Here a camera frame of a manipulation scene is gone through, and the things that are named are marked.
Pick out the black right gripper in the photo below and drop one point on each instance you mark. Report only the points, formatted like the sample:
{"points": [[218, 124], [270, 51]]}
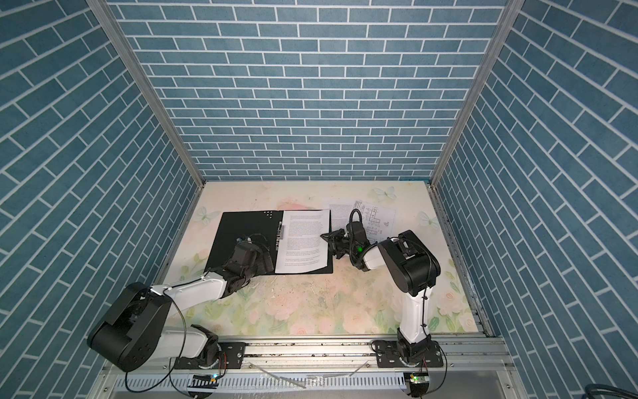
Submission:
{"points": [[334, 239]]}

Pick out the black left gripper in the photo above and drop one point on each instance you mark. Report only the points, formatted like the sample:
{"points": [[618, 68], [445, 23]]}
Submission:
{"points": [[262, 268]]}

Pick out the text printed paper sheet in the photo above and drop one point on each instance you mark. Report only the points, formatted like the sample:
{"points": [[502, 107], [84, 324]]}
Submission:
{"points": [[301, 249]]}

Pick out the red folder with black inside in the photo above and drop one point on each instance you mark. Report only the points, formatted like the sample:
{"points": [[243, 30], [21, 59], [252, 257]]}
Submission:
{"points": [[261, 227]]}

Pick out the technical drawing paper sheet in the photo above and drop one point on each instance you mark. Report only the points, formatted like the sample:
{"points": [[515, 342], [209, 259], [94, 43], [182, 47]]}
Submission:
{"points": [[378, 221]]}

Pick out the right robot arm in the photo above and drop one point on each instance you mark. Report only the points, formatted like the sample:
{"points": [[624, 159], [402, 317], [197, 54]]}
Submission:
{"points": [[412, 266]]}

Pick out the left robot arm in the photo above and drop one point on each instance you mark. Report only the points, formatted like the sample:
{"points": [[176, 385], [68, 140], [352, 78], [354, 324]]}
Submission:
{"points": [[133, 330]]}

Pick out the text paper sheet far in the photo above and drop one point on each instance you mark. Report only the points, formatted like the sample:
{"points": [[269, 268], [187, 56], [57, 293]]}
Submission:
{"points": [[340, 213]]}

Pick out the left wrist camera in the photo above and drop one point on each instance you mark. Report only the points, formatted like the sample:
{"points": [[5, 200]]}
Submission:
{"points": [[247, 244]]}

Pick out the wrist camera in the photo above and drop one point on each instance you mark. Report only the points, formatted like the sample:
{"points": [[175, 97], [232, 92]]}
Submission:
{"points": [[247, 244], [355, 232]]}

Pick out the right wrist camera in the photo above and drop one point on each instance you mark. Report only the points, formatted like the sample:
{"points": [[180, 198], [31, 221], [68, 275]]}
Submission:
{"points": [[355, 232]]}

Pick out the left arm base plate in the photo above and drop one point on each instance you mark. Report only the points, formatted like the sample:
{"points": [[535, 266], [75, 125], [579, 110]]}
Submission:
{"points": [[220, 356]]}

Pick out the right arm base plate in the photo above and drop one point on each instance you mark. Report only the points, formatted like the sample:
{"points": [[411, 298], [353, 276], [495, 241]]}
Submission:
{"points": [[408, 354]]}

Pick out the aluminium front rail frame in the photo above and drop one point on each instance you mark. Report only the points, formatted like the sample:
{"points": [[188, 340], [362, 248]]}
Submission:
{"points": [[460, 366]]}

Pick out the aluminium right corner post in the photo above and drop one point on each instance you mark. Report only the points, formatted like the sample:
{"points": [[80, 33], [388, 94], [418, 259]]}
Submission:
{"points": [[494, 48]]}

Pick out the aluminium corner post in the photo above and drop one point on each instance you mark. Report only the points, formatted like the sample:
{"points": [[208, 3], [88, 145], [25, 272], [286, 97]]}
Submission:
{"points": [[118, 39], [494, 48]]}

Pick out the aluminium left corner post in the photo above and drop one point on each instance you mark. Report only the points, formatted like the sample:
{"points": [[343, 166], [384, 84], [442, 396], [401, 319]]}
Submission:
{"points": [[118, 39]]}

